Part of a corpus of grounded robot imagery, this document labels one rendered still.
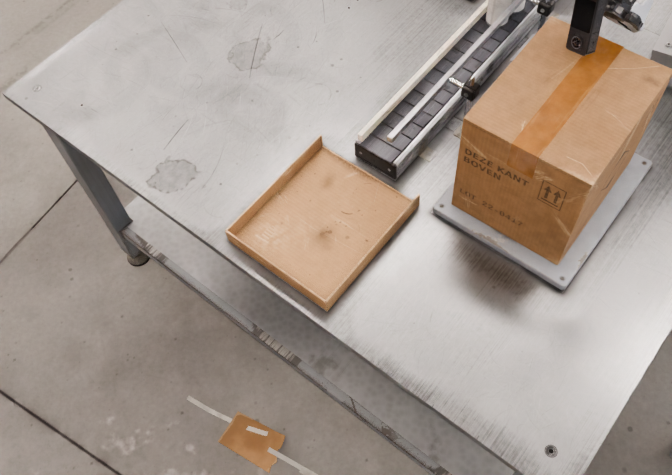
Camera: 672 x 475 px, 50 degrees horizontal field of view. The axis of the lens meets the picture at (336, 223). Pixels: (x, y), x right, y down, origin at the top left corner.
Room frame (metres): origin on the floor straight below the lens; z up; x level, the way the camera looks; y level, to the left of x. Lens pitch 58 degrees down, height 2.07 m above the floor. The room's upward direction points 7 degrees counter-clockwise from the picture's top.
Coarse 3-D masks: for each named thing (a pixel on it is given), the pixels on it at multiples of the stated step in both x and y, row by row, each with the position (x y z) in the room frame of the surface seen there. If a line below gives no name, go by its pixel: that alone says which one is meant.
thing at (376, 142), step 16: (512, 16) 1.24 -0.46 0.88; (480, 32) 1.20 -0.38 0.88; (496, 32) 1.20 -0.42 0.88; (464, 48) 1.16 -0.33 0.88; (480, 48) 1.15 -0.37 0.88; (496, 48) 1.15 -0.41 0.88; (448, 64) 1.11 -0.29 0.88; (480, 64) 1.10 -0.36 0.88; (432, 80) 1.07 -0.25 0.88; (464, 80) 1.06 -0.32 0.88; (416, 96) 1.03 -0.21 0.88; (448, 96) 1.02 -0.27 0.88; (400, 112) 0.99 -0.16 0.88; (432, 112) 0.98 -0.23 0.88; (384, 128) 0.95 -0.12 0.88; (416, 128) 0.94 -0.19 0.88; (368, 144) 0.92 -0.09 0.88; (384, 144) 0.91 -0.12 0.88; (400, 144) 0.91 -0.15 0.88; (384, 160) 0.87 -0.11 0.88
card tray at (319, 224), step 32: (320, 160) 0.92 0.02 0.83; (288, 192) 0.85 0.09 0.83; (320, 192) 0.84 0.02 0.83; (352, 192) 0.83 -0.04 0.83; (384, 192) 0.82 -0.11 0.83; (256, 224) 0.78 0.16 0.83; (288, 224) 0.77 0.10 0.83; (320, 224) 0.76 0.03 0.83; (352, 224) 0.75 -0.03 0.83; (384, 224) 0.75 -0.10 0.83; (256, 256) 0.69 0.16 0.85; (288, 256) 0.70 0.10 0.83; (320, 256) 0.69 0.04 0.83; (352, 256) 0.68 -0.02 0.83; (320, 288) 0.62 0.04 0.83
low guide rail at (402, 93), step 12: (480, 12) 1.23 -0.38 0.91; (468, 24) 1.19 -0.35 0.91; (456, 36) 1.16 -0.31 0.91; (444, 48) 1.13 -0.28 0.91; (432, 60) 1.10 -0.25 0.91; (420, 72) 1.07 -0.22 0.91; (408, 84) 1.04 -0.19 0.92; (396, 96) 1.01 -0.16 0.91; (384, 108) 0.98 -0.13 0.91; (372, 120) 0.95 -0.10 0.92; (360, 132) 0.92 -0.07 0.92
